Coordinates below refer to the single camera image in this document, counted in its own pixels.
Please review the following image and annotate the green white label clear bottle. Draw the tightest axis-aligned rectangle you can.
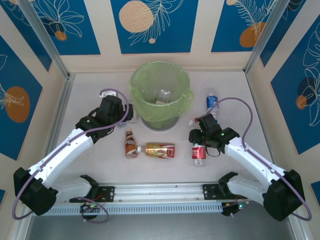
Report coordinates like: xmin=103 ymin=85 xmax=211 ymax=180
xmin=126 ymin=109 xmax=140 ymax=125

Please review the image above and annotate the red label clear water bottle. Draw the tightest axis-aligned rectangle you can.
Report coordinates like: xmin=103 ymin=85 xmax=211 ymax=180
xmin=191 ymin=142 xmax=208 ymax=168

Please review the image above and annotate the blue label clear water bottle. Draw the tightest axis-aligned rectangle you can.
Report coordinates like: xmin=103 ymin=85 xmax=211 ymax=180
xmin=205 ymin=86 xmax=221 ymax=119

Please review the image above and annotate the brown chocolate drink bottle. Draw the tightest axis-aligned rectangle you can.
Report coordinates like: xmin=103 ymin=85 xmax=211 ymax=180
xmin=124 ymin=127 xmax=139 ymax=160

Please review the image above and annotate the gold red label tea bottle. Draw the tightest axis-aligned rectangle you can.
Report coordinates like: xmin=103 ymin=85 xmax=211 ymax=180
xmin=136 ymin=142 xmax=176 ymax=159

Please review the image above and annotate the green plastic bin liner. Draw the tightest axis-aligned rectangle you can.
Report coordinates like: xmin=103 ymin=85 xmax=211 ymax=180
xmin=129 ymin=61 xmax=195 ymax=123

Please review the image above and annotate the grey round waste bin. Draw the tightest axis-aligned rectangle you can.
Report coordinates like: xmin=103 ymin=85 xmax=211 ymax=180
xmin=129 ymin=61 xmax=195 ymax=131

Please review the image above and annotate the clear plastic scrap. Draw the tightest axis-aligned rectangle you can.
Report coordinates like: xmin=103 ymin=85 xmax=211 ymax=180
xmin=156 ymin=89 xmax=173 ymax=106

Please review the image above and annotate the aluminium table edge profile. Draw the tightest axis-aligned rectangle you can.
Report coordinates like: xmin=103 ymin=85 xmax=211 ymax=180
xmin=244 ymin=72 xmax=308 ymax=240
xmin=11 ymin=73 xmax=76 ymax=240

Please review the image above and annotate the black right electronics board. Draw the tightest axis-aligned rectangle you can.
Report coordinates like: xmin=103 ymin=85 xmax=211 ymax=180
xmin=221 ymin=201 xmax=251 ymax=217

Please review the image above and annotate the black electronics board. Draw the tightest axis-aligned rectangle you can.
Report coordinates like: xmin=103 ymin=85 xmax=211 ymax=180
xmin=221 ymin=201 xmax=251 ymax=217
xmin=79 ymin=202 xmax=103 ymax=214

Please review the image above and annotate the black left electronics board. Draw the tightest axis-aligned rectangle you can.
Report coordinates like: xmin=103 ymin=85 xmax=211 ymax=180
xmin=79 ymin=202 xmax=103 ymax=214

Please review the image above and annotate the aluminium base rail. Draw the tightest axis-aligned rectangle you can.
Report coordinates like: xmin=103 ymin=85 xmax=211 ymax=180
xmin=99 ymin=181 xmax=221 ymax=202

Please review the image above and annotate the grey slotted cable duct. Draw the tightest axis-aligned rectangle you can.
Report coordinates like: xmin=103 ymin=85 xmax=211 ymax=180
xmin=46 ymin=201 xmax=224 ymax=216

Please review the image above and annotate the aluminium frame post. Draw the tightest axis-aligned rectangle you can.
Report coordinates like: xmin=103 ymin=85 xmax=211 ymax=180
xmin=17 ymin=0 xmax=76 ymax=81
xmin=243 ymin=0 xmax=286 ymax=75

